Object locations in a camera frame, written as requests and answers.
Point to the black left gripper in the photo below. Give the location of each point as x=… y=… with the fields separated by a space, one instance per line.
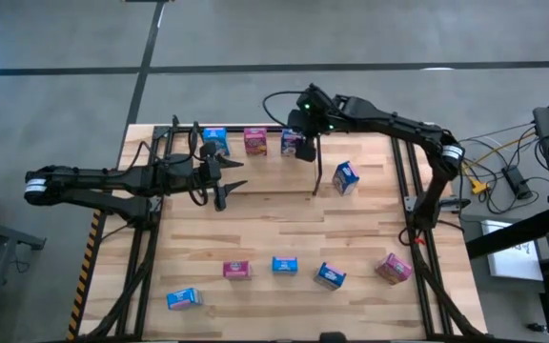
x=193 y=185

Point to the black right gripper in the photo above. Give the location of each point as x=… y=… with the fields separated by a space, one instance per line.
x=319 y=125

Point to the Frosted Flakes cereal box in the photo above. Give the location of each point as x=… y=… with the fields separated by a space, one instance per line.
x=330 y=275
x=290 y=143
x=346 y=178

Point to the Rice Krispies cereal box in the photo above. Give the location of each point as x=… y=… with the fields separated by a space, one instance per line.
x=216 y=138
x=284 y=265
x=184 y=298

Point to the Raisin Bran cereal box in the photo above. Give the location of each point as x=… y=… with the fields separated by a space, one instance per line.
x=393 y=268
x=236 y=269
x=255 y=140

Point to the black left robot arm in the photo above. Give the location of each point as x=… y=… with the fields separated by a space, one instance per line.
x=88 y=178

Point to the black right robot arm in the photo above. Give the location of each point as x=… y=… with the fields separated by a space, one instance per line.
x=398 y=126

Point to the yellow black hazard tape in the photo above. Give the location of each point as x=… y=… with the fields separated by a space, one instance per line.
x=84 y=276

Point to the black power brick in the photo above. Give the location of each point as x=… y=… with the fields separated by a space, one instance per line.
x=517 y=183

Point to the black beam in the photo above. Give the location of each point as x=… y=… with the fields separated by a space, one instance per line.
x=508 y=234

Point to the white board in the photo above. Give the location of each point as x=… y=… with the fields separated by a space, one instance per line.
x=513 y=264

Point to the small black item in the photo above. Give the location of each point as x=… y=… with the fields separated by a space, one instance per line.
x=536 y=328

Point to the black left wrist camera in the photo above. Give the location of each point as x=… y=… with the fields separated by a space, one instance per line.
x=209 y=176

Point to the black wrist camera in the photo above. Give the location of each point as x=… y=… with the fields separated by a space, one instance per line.
x=209 y=176
x=321 y=99

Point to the low wooden shelf black frame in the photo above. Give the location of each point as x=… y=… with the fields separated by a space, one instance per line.
x=274 y=167

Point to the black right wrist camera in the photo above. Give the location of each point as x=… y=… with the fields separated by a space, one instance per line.
x=321 y=99

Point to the black aluminium rig frame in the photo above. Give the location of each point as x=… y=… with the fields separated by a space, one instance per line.
x=236 y=129

